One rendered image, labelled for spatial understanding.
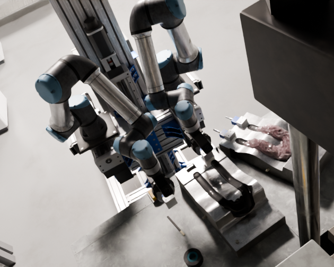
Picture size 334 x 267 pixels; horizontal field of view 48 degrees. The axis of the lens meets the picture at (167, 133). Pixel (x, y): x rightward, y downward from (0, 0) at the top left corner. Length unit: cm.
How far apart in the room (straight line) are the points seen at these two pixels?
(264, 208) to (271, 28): 121
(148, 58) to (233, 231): 83
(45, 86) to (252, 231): 103
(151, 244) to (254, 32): 135
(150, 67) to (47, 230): 197
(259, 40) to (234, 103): 282
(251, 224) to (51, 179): 230
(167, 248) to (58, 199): 178
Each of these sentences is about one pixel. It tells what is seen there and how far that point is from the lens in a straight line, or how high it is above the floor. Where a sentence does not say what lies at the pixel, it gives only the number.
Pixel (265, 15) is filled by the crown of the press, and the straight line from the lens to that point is 63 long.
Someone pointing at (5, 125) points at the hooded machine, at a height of 8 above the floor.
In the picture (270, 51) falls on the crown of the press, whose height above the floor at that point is 196.
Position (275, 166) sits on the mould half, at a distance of 183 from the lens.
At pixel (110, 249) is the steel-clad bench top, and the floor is 80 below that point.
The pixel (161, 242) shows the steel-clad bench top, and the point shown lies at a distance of 181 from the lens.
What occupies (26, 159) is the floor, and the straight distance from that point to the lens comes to 397.
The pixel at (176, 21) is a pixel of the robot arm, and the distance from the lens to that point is 165.
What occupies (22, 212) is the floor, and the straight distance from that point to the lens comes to 354.
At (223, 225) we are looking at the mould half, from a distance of 169.
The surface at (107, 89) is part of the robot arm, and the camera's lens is 159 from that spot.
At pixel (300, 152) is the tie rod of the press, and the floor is 167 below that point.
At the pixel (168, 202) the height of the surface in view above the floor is 95.
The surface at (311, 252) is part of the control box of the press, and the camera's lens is 95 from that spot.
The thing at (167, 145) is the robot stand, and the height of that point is 73.
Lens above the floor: 233
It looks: 44 degrees down
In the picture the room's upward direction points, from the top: 24 degrees counter-clockwise
